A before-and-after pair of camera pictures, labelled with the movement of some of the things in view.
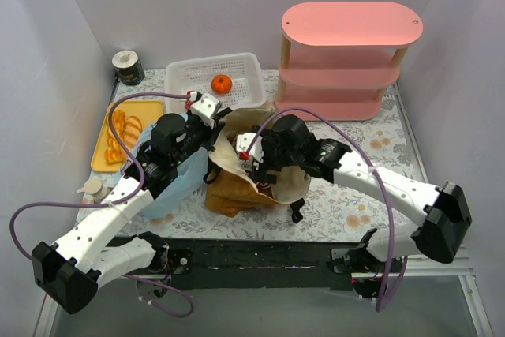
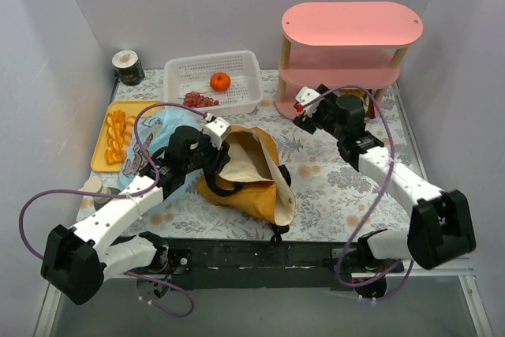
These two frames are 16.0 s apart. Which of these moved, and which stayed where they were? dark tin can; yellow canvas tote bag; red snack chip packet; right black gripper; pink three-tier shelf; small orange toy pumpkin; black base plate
Moved: yellow canvas tote bag; red snack chip packet; right black gripper
Stayed: pink three-tier shelf; small orange toy pumpkin; dark tin can; black base plate
